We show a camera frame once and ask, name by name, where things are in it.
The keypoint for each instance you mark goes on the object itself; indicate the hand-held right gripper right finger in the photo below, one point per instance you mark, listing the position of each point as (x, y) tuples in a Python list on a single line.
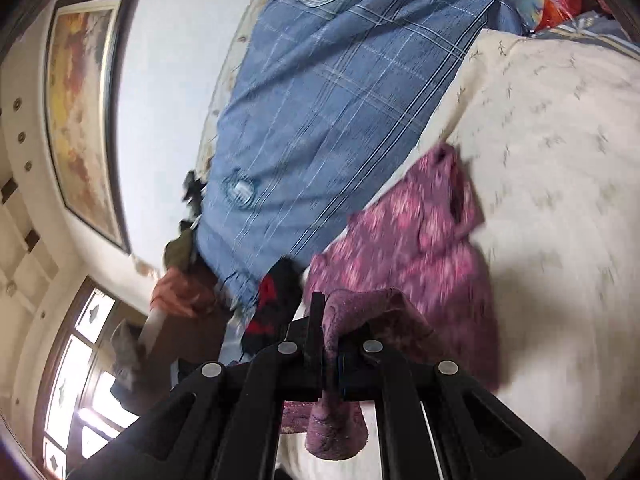
[(355, 375)]

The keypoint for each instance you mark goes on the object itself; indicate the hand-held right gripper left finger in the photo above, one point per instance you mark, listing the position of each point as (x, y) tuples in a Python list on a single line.
[(305, 360)]

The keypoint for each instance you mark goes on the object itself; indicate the purple floral shirt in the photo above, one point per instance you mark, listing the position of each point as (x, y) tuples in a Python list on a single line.
[(415, 260)]

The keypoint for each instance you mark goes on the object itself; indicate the black and red cloth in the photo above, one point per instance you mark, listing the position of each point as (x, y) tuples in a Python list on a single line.
[(270, 305)]

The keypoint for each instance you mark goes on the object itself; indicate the dark wooden headboard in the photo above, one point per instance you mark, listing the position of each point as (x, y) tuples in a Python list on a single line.
[(185, 330)]

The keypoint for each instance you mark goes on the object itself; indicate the orange cloth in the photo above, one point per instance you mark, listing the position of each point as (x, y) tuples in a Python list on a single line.
[(180, 292)]

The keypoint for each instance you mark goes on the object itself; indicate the olive green cloth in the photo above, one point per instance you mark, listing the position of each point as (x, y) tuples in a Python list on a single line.
[(180, 252)]

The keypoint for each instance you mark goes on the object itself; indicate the grey hanging cloth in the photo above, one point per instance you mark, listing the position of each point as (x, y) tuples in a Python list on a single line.
[(125, 355)]

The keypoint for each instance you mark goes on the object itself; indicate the black device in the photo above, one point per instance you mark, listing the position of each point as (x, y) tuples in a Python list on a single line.
[(192, 190)]

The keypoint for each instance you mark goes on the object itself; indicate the blue plaid quilt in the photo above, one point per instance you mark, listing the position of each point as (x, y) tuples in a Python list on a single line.
[(325, 135)]

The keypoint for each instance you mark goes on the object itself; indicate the wooden framed window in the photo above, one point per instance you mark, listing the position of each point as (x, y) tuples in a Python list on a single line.
[(75, 385)]

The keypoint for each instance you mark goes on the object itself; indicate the framed wall painting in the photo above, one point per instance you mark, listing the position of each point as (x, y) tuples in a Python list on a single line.
[(82, 110)]

